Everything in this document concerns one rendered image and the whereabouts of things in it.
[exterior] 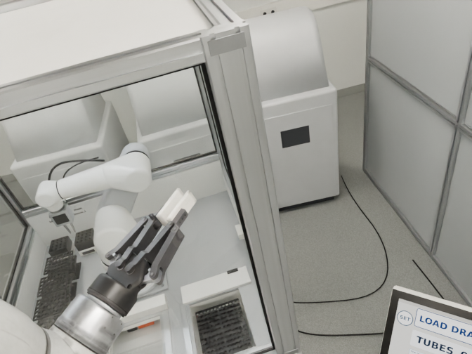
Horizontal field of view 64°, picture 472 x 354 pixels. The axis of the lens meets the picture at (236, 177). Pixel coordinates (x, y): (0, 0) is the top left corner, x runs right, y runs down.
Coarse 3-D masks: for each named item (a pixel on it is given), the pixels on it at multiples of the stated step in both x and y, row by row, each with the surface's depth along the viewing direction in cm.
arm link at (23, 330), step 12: (0, 300) 44; (0, 312) 42; (12, 312) 44; (0, 324) 41; (12, 324) 43; (24, 324) 45; (36, 324) 49; (0, 336) 40; (12, 336) 42; (24, 336) 44; (36, 336) 46; (0, 348) 40; (12, 348) 41; (24, 348) 43; (36, 348) 46
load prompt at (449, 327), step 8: (424, 312) 101; (416, 320) 102; (424, 320) 101; (432, 320) 100; (440, 320) 99; (448, 320) 99; (456, 320) 98; (424, 328) 101; (432, 328) 100; (440, 328) 99; (448, 328) 99; (456, 328) 98; (464, 328) 97; (448, 336) 98; (456, 336) 98; (464, 336) 97
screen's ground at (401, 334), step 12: (396, 312) 105; (432, 312) 100; (444, 312) 99; (396, 324) 105; (396, 336) 105; (408, 336) 103; (420, 336) 102; (432, 336) 100; (444, 336) 99; (396, 348) 104; (408, 348) 103; (420, 348) 102; (432, 348) 100; (444, 348) 99; (456, 348) 98
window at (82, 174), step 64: (0, 128) 59; (64, 128) 62; (128, 128) 65; (192, 128) 68; (0, 192) 66; (64, 192) 69; (128, 192) 72; (192, 192) 76; (0, 256) 74; (64, 256) 77; (192, 256) 87; (128, 320) 94; (192, 320) 101; (256, 320) 108
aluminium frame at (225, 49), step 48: (48, 0) 128; (192, 0) 89; (144, 48) 58; (192, 48) 58; (240, 48) 60; (0, 96) 55; (48, 96) 57; (240, 96) 64; (240, 144) 70; (240, 192) 77; (288, 288) 100; (288, 336) 114
